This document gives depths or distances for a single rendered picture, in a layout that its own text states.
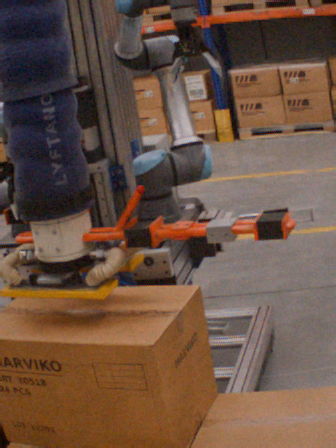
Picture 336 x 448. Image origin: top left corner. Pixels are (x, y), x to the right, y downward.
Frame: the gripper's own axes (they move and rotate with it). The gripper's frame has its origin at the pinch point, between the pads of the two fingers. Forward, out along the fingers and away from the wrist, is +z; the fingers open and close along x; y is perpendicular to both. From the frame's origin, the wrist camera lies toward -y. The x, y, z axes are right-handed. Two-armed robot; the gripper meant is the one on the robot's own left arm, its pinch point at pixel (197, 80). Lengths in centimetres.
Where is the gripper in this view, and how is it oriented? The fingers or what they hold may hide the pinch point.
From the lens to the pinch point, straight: 233.1
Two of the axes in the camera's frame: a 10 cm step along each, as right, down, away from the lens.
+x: 9.6, -0.9, -2.7
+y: -2.3, 3.1, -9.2
